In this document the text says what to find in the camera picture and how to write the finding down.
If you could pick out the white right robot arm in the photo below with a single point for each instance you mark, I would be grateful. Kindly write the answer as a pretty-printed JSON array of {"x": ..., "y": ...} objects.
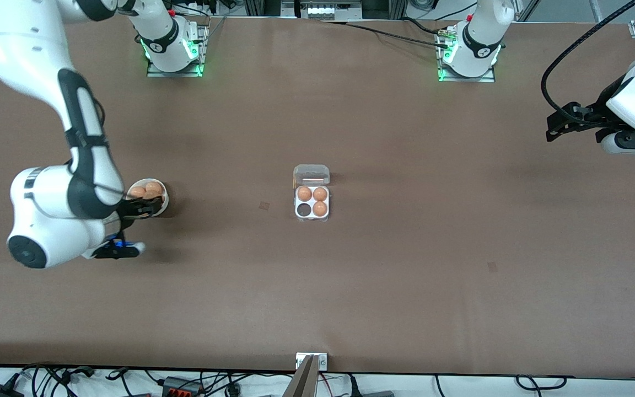
[{"x": 36, "y": 66}]

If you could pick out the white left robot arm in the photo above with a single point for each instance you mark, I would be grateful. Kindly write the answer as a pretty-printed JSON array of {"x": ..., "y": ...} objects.
[{"x": 480, "y": 38}]

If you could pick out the clear plastic egg carton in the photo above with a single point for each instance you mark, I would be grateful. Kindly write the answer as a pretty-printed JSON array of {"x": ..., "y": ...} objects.
[{"x": 312, "y": 172}]

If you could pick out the black orange connector box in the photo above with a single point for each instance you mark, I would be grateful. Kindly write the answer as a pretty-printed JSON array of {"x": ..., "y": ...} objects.
[{"x": 182, "y": 387}]

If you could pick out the white round bowl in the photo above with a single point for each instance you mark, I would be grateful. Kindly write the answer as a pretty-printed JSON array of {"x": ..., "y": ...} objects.
[{"x": 165, "y": 203}]

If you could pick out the black power adapter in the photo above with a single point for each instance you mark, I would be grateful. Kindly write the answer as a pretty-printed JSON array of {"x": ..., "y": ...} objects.
[{"x": 0, "y": 391}]

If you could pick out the white power strip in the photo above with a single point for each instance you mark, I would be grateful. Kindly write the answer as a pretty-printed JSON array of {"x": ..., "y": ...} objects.
[{"x": 326, "y": 10}]

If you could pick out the black plug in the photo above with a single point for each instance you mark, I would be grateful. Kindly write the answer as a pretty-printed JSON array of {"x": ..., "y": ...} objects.
[{"x": 375, "y": 394}]

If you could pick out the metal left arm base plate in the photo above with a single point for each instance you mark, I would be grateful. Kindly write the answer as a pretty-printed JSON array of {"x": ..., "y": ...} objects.
[{"x": 466, "y": 79}]

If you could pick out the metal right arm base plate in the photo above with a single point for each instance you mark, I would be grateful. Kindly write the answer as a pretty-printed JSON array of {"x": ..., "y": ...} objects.
[{"x": 174, "y": 73}]

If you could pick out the metal front camera mount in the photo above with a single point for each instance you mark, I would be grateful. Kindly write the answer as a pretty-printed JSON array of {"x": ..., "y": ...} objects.
[{"x": 311, "y": 364}]

